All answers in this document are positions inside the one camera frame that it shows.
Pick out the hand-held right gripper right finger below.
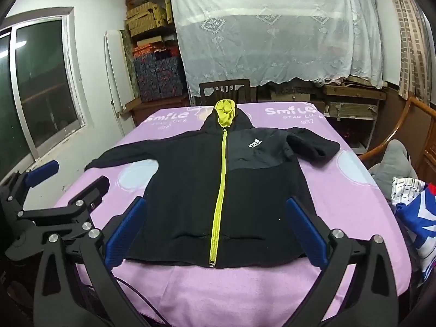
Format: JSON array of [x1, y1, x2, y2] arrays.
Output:
[[285, 197, 400, 327]]

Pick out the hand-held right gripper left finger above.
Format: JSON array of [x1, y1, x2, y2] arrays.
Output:
[[33, 196, 150, 327]]

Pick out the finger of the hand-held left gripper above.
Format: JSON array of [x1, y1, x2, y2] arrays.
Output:
[[0, 160, 60, 212], [17, 176, 110, 234]]

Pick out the black hooded jacket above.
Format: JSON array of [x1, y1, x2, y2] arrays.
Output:
[[84, 99, 341, 270]]

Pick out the sliding glass window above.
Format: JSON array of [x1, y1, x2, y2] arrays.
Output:
[[0, 6, 86, 181]]

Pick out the pink printed blanket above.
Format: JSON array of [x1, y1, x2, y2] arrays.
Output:
[[54, 101, 413, 327]]

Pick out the brown wooden shelf unit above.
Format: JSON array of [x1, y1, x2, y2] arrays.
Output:
[[123, 0, 191, 126]]

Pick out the grey garment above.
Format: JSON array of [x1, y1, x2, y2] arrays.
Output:
[[368, 140, 419, 198]]

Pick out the blue white printed cloth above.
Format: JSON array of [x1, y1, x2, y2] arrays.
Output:
[[391, 177, 436, 281]]

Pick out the white board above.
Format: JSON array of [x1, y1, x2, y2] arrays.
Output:
[[104, 30, 134, 118]]

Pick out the cluttered wooden cabinet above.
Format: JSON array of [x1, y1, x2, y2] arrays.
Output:
[[255, 79, 389, 150]]

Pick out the dark patterned storage boxes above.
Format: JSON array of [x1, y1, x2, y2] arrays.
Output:
[[134, 54, 187, 103]]

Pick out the rattan chair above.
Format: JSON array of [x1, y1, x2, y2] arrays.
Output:
[[359, 92, 436, 184]]

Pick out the orange boxes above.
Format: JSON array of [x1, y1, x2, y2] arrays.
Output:
[[133, 43, 178, 59]]

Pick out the dark wooden chair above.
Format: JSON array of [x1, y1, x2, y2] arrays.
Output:
[[199, 78, 257, 106]]

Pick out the stack of cardboard boxes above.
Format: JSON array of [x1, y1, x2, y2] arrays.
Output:
[[126, 0, 174, 38]]

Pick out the white lace cloth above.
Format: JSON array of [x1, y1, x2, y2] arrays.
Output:
[[165, 0, 384, 88]]

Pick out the checked curtain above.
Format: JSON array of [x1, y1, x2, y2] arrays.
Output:
[[386, 0, 432, 100]]

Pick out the black cable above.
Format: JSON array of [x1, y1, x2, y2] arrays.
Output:
[[114, 276, 167, 327]]

